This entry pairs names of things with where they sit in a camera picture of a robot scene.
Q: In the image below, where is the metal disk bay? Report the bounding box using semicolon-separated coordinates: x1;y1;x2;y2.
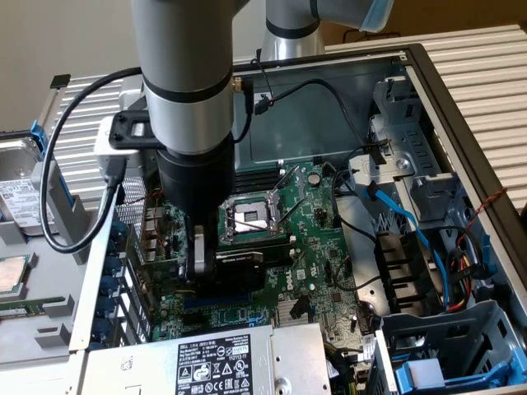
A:
347;65;470;225

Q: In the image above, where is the open metal PC case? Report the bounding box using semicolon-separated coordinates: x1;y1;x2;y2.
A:
68;42;527;395

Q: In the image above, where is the open CPU socket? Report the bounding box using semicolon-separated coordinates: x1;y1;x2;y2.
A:
217;192;289;244

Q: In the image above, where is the blue flat disk wire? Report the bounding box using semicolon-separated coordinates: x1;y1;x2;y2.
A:
364;180;452;308

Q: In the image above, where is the red black twisted wire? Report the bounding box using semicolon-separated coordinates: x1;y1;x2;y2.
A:
455;187;509;249

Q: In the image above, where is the blue disk caddy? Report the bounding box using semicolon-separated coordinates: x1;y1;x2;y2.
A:
393;350;527;395

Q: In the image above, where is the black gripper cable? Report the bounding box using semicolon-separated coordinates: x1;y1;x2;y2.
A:
231;76;255;144

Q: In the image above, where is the metal socket locking lever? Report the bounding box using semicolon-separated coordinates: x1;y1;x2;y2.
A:
272;165;301;194

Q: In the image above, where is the green Dell motherboard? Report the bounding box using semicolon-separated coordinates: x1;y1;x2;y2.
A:
142;160;385;371

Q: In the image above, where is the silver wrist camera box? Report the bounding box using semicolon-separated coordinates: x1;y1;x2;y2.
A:
93;114;146;183

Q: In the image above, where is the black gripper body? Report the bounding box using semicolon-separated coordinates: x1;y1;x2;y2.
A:
156;137;239;225

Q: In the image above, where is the black camera cable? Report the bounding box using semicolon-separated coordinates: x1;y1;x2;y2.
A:
40;67;144;255

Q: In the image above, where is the silver power supply unit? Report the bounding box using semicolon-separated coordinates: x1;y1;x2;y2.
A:
82;323;333;395

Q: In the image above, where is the blue expansion slot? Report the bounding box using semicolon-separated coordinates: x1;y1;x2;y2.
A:
184;292;254;310

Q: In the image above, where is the black wire with plug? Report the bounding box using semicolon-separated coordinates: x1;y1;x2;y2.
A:
254;77;390;154

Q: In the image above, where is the silver CPU chip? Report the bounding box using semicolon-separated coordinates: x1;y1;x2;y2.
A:
0;253;34;295

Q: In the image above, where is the grey plastic drive cage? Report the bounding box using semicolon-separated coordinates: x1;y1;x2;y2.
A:
380;300;527;395

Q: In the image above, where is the graphics card with black fan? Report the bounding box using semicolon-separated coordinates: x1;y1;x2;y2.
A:
129;249;268;300

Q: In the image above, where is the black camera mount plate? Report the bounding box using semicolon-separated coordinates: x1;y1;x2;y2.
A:
110;107;166;151

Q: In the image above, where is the coloured power wire bundle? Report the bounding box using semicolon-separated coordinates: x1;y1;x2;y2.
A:
446;238;483;314

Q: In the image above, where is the grey parts rack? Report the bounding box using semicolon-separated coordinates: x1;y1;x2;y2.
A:
0;160;94;367

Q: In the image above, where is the silver chipset heat sink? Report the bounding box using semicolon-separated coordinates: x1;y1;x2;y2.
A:
276;296;314;328

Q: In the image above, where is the black RAM slot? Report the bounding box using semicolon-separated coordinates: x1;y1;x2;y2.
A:
235;174;287;195
235;165;287;183
216;236;297;253

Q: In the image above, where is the hard disk with blue bracket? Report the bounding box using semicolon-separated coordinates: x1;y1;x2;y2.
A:
0;120;75;238

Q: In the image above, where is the black case fan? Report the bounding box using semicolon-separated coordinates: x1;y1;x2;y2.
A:
376;230;448;318

